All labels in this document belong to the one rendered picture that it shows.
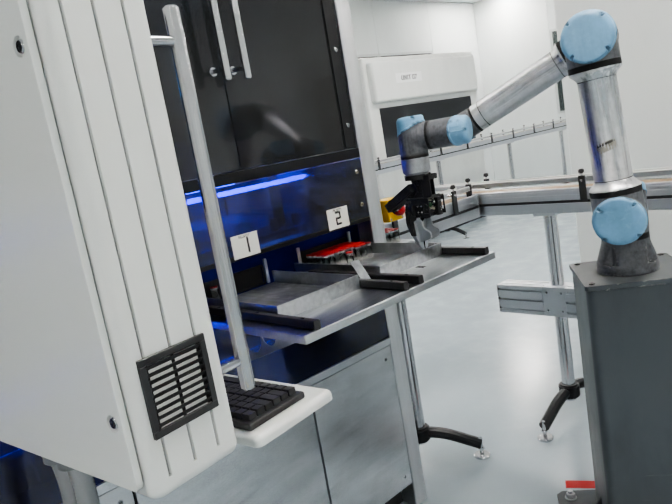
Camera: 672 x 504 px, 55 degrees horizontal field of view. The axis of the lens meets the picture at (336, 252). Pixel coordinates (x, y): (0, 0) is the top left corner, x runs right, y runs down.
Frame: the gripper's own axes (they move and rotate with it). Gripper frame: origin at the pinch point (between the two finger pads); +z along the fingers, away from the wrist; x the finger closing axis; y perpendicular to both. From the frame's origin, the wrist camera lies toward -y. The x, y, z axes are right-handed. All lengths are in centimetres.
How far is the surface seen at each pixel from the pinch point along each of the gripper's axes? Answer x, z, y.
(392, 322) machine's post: 8.9, 27.5, -24.1
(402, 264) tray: -11.3, 2.2, 1.9
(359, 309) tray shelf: -41.8, 3.9, 14.8
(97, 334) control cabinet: -104, -14, 30
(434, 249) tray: 2.8, 1.6, 1.9
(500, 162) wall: 796, 54, -470
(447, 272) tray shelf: -10.8, 4.0, 15.8
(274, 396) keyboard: -74, 9, 24
